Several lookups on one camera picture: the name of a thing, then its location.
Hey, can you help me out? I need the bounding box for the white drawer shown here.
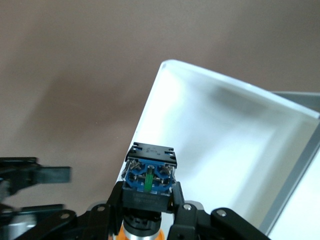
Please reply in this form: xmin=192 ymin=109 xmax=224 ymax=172
xmin=133 ymin=59 xmax=320 ymax=226

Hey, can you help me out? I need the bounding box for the yellow push button blue block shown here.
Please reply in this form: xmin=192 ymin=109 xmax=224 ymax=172
xmin=117 ymin=141 xmax=179 ymax=240

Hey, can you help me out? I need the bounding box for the brown table cover sheet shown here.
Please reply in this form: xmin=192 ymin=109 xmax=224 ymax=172
xmin=0 ymin=0 xmax=320 ymax=218

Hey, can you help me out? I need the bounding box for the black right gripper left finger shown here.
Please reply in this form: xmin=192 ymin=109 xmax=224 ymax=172
xmin=32 ymin=181 xmax=126 ymax=240

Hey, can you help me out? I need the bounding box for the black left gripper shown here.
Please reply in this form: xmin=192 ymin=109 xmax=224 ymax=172
xmin=0 ymin=156 xmax=73 ymax=219

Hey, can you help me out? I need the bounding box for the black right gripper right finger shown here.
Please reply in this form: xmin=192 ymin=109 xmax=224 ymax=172
xmin=168 ymin=181 xmax=272 ymax=240

